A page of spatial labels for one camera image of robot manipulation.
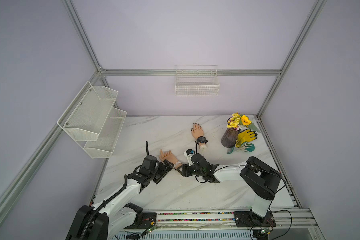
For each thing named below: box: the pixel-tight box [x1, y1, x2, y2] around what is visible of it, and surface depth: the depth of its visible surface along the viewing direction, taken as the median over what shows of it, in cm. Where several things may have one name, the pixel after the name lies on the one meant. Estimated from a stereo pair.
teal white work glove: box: [227, 142, 256, 154], surface depth 102 cm
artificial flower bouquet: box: [227, 112, 261, 133], surface depth 86 cm
